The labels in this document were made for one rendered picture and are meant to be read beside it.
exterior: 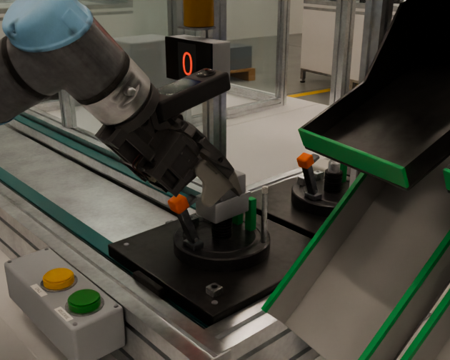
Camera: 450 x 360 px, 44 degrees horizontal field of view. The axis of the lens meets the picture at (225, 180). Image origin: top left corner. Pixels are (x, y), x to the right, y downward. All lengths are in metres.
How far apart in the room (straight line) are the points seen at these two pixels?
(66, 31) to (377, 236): 0.38
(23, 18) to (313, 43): 6.09
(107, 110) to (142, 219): 0.45
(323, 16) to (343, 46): 4.53
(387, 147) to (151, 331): 0.35
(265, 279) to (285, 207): 0.23
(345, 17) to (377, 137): 1.41
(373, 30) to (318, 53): 5.93
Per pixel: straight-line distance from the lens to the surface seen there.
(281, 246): 0.83
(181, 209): 0.73
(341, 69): 1.95
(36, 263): 0.84
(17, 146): 1.52
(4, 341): 0.88
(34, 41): 0.57
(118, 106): 0.61
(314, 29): 6.56
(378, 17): 0.61
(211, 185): 0.72
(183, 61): 0.95
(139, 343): 0.72
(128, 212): 1.07
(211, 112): 0.98
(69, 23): 0.57
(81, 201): 1.14
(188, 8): 0.92
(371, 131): 0.55
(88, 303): 0.71
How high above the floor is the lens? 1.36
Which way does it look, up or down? 22 degrees down
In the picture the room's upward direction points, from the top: straight up
